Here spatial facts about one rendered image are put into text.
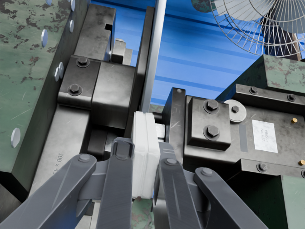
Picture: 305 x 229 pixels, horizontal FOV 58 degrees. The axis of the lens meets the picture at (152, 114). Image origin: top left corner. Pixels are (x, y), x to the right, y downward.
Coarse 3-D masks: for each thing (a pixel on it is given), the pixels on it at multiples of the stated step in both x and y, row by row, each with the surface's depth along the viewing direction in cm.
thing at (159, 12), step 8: (160, 0) 27; (160, 8) 27; (160, 16) 27; (152, 24) 44; (160, 24) 26; (152, 32) 30; (160, 32) 27; (152, 40) 27; (160, 40) 27; (152, 48) 27; (152, 56) 27; (152, 64) 27; (152, 72) 27; (144, 80) 46; (152, 80) 28; (144, 88) 29; (152, 88) 28; (144, 96) 28; (144, 104) 29; (144, 112) 29
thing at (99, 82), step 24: (144, 24) 39; (144, 48) 37; (72, 72) 47; (96, 72) 48; (120, 72) 49; (144, 72) 35; (72, 96) 45; (96, 96) 46; (120, 96) 47; (96, 120) 50; (120, 120) 49
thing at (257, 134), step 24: (192, 96) 61; (192, 120) 54; (216, 120) 55; (240, 120) 59; (264, 120) 61; (288, 120) 62; (192, 144) 55; (216, 144) 54; (240, 144) 57; (264, 144) 58; (288, 144) 59; (192, 168) 59; (216, 168) 58
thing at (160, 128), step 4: (156, 124) 64; (160, 124) 64; (156, 128) 62; (160, 128) 62; (164, 128) 63; (160, 132) 62; (164, 132) 62; (160, 136) 61; (164, 136) 62; (160, 140) 62
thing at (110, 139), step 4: (112, 128) 58; (116, 128) 58; (108, 132) 57; (112, 132) 57; (116, 132) 57; (120, 132) 58; (108, 136) 57; (112, 136) 57; (116, 136) 57; (120, 136) 57; (108, 140) 56; (112, 140) 56; (108, 144) 56; (108, 148) 55; (104, 152) 56; (108, 152) 56; (104, 156) 58; (108, 156) 58; (104, 160) 60
